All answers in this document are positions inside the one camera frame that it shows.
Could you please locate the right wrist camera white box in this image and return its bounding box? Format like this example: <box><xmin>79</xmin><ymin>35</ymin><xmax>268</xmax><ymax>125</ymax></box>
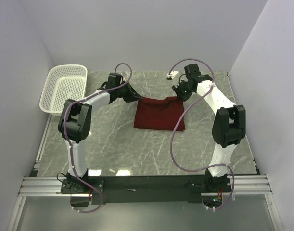
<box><xmin>166</xmin><ymin>71</ymin><xmax>180</xmax><ymax>81</ymax></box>

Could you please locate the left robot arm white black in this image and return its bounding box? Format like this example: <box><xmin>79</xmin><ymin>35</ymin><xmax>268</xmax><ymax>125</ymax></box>
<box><xmin>58</xmin><ymin>73</ymin><xmax>142</xmax><ymax>193</ymax></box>

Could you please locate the white perforated plastic basket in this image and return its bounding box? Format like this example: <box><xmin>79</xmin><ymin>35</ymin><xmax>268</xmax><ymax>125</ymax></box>
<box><xmin>39</xmin><ymin>64</ymin><xmax>88</xmax><ymax>116</ymax></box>

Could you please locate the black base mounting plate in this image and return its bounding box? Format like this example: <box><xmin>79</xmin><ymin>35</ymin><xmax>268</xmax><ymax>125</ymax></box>
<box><xmin>61</xmin><ymin>175</ymin><xmax>232</xmax><ymax>205</ymax></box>

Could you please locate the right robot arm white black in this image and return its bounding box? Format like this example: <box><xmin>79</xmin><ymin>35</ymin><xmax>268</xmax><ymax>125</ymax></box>
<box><xmin>167</xmin><ymin>64</ymin><xmax>246</xmax><ymax>192</ymax></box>

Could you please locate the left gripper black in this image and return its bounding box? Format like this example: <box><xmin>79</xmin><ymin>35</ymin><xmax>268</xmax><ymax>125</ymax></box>
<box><xmin>116</xmin><ymin>81</ymin><xmax>143</xmax><ymax>103</ymax></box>

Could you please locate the dark red t shirt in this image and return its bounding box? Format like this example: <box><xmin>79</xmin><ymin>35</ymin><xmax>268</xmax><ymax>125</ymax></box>
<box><xmin>133</xmin><ymin>96</ymin><xmax>184</xmax><ymax>131</ymax></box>

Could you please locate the aluminium frame rail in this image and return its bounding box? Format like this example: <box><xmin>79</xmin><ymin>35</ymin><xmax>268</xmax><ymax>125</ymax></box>
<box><xmin>8</xmin><ymin>116</ymin><xmax>283</xmax><ymax>231</ymax></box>

